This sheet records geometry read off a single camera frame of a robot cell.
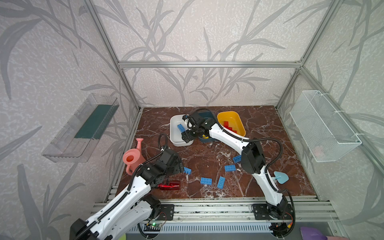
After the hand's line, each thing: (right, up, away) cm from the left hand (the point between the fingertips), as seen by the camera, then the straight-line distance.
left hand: (179, 161), depth 79 cm
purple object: (+62, -29, -12) cm, 70 cm away
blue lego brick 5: (+28, -6, +8) cm, 30 cm away
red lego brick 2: (+30, +19, +29) cm, 46 cm away
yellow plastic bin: (+36, +22, +32) cm, 53 cm away
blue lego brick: (-3, +17, +27) cm, 32 cm away
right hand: (+3, +16, +14) cm, 21 cm away
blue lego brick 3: (+15, -12, +4) cm, 19 cm away
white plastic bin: (-6, +11, +23) cm, 26 cm away
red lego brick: (+36, +14, +25) cm, 46 cm away
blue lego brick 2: (+3, -7, +6) cm, 10 cm away
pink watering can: (-26, +1, +2) cm, 26 cm away
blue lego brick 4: (+23, -13, +5) cm, 27 cm away
